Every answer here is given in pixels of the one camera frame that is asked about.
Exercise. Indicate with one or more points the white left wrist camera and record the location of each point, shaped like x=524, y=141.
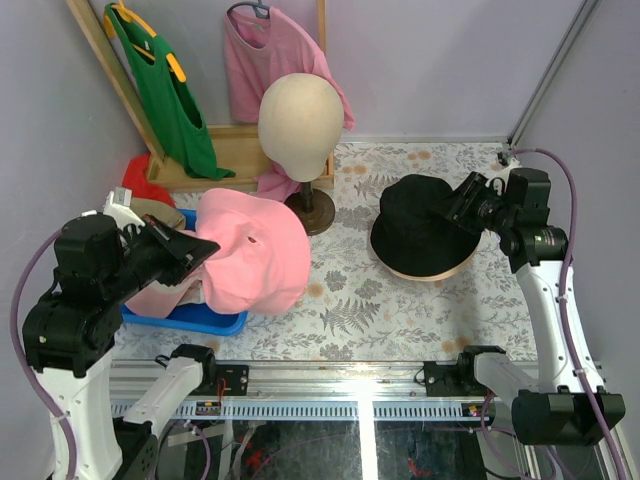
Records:
x=115, y=217

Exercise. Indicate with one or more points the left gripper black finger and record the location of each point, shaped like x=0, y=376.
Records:
x=171, y=271
x=181, y=245

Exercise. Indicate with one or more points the blue plastic bin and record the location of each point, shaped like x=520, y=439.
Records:
x=195, y=317

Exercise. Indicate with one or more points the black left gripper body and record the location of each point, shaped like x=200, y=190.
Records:
x=163, y=248

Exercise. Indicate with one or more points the pink baseball cap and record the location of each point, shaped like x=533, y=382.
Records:
x=159, y=301

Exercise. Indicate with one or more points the floral table mat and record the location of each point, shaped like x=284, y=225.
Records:
x=354, y=308

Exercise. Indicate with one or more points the blue-grey hanger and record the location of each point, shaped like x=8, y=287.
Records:
x=259, y=9

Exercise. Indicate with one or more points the pink bucket hat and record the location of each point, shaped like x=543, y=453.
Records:
x=264, y=262

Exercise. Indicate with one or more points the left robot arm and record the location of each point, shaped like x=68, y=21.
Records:
x=69, y=337

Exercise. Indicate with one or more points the green tank top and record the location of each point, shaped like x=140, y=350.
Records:
x=169, y=104

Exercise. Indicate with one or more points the beige mannequin head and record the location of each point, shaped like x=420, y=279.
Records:
x=300, y=123

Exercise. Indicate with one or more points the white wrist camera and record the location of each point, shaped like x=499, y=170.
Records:
x=115, y=217
x=498, y=183

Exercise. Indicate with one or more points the beige cap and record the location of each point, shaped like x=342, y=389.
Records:
x=161, y=211

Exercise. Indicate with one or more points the yellow hanger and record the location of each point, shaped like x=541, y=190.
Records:
x=129, y=16

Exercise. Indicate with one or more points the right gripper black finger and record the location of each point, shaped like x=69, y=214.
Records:
x=467, y=198
x=470, y=220

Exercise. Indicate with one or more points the pink t-shirt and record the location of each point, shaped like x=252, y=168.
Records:
x=258, y=52

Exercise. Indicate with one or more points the black bucket hat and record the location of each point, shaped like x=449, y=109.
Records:
x=405, y=216

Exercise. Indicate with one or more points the aluminium corner post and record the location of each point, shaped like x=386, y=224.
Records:
x=575, y=30

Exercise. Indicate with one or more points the aluminium mounting rail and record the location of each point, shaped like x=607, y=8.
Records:
x=336, y=391

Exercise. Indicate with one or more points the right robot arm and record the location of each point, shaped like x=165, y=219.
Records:
x=567, y=403

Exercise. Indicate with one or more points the dark round mannequin stand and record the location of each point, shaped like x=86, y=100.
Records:
x=314, y=208

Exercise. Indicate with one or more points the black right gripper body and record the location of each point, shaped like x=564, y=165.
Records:
x=496, y=213

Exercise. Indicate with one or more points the red cloth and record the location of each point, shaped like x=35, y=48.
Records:
x=135, y=179

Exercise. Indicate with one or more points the beige straw hat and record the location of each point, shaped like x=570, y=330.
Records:
x=432, y=260

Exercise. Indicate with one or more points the wooden clothes rack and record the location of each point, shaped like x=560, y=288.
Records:
x=236, y=146

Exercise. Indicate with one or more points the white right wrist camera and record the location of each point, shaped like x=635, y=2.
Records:
x=498, y=183

